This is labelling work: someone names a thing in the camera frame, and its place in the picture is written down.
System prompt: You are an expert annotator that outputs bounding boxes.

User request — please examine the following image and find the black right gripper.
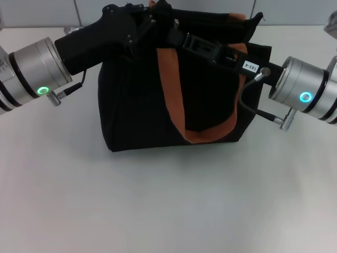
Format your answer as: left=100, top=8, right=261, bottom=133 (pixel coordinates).
left=167, top=18, right=287, bottom=87

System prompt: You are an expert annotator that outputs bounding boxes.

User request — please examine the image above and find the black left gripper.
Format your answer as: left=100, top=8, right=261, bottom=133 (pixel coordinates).
left=54, top=3, right=159, bottom=77

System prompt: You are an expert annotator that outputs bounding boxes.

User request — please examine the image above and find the silver plug on left gripper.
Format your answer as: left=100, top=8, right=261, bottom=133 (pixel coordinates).
left=65, top=25, right=84, bottom=35

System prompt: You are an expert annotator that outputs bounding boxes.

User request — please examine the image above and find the grey right gripper cable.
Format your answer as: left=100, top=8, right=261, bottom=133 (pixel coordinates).
left=237, top=66, right=297, bottom=132

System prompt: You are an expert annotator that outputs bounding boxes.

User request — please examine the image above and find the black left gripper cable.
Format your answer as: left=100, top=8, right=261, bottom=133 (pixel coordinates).
left=46, top=70, right=86, bottom=108

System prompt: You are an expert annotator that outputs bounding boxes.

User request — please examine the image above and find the silver left camera mount bracket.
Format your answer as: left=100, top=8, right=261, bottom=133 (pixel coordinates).
left=0, top=46, right=15, bottom=80

